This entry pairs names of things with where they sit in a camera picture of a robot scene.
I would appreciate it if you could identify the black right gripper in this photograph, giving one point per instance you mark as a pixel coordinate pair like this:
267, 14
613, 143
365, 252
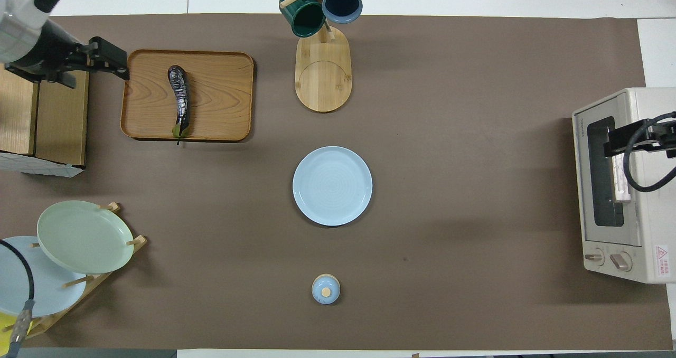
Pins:
663, 135

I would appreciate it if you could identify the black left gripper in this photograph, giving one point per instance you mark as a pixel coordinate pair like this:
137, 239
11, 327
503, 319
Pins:
47, 57

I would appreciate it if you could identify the glass oven door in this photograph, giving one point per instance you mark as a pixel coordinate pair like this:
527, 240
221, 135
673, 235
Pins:
583, 189

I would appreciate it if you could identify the dark purple eggplant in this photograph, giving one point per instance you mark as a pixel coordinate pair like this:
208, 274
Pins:
179, 94

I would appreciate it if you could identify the light blue ridged plate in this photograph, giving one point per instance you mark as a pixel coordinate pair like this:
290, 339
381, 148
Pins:
332, 186

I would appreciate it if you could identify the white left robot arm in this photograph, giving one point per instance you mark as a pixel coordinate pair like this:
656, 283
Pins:
21, 9

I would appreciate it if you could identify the cream toaster oven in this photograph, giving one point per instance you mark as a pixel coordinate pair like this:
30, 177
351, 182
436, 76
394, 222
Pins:
655, 215

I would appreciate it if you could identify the silver oven knob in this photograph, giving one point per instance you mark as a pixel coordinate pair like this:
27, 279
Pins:
621, 262
594, 257

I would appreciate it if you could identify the wooden serving tray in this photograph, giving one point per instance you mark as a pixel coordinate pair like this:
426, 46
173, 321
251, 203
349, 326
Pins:
222, 95

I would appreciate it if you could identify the pale green plate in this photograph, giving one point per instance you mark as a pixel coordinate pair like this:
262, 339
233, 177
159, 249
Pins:
84, 236

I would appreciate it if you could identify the wooden plate rack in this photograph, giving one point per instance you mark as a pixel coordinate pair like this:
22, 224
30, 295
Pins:
140, 242

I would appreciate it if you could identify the dark green mug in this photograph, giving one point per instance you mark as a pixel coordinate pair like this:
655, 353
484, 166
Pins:
306, 17

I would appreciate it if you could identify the brown table mat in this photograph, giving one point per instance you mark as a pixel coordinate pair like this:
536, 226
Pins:
422, 189

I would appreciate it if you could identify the wooden mug tree stand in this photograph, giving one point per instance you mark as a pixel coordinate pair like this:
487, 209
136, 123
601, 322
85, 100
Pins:
322, 78

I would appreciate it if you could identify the light blue rack plate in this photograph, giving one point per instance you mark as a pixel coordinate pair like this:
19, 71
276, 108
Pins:
53, 289

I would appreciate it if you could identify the blue mug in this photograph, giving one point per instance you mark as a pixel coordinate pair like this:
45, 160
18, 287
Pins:
342, 3

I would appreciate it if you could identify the yellow plate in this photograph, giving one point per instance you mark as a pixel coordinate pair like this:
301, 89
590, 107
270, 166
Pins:
6, 334

